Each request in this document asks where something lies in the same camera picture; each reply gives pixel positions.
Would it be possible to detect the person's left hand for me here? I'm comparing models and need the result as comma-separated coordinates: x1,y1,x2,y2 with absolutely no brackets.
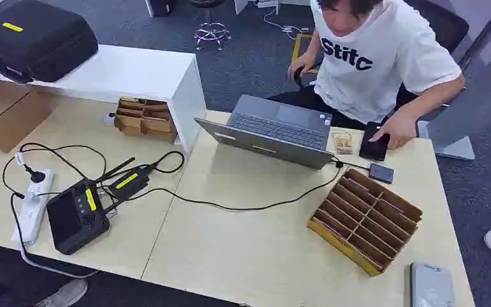
369,111,418,150

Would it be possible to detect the person's right hand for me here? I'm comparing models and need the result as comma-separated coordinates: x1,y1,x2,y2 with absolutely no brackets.
287,52,316,82

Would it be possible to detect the black smartphone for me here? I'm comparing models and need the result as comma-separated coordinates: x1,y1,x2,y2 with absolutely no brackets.
358,121,392,162

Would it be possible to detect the small dark hard drive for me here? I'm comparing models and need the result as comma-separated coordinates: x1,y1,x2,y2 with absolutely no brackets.
367,162,395,185

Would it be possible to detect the person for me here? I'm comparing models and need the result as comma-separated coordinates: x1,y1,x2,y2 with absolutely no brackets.
266,0,467,150

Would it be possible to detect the grey partition base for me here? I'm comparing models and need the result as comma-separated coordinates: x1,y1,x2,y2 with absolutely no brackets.
416,120,476,161

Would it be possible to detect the grey laptop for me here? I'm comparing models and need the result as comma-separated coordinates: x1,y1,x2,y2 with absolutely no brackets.
194,93,335,171

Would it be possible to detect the chrome stool base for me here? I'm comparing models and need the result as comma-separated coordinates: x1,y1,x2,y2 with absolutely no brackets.
193,0,232,52

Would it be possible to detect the wooden card box with dividers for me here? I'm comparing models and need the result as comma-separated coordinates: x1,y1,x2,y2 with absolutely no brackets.
306,168,424,278

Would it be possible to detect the black office chair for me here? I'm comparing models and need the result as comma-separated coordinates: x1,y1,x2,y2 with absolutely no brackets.
396,0,471,120

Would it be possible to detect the grey flat device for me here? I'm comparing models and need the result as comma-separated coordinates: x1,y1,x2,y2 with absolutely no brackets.
409,261,456,307

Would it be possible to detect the small wooden compartment box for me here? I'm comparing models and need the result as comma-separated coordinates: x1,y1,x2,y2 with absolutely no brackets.
113,97,179,143

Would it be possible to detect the white desk shelf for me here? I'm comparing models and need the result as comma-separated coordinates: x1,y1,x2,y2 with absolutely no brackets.
0,40,207,154

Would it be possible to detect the black radio module with antenna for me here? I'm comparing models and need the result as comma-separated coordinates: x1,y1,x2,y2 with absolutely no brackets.
95,157,157,203

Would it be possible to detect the black carrying case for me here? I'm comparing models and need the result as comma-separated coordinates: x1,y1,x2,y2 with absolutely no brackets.
0,0,100,84

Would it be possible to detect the black controller with screen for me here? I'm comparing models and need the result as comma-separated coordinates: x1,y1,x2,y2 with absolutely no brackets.
45,178,111,256

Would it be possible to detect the black power plug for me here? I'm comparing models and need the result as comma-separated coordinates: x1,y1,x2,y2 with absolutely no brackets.
23,164,47,184

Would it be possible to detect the brown cardboard box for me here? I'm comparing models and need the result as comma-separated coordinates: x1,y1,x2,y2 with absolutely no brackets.
0,79,54,154

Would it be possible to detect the white power strip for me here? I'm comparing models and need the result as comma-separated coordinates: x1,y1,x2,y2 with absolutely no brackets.
10,169,56,247

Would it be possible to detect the grey shoe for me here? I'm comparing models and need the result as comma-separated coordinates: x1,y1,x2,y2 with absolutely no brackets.
35,278,88,307

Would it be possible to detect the yellow frame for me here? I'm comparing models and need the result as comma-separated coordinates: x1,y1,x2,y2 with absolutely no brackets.
291,32,321,75

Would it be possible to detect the white floor cable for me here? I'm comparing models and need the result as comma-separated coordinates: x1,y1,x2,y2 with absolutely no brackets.
262,7,310,42

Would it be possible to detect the long black laptop cable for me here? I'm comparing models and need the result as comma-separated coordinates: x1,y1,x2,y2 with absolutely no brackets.
122,150,344,212

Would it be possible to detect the black plug cable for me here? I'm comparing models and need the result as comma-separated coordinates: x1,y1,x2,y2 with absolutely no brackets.
2,142,108,200

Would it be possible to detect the grey power strip cable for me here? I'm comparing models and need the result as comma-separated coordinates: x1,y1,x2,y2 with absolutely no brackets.
9,193,100,281

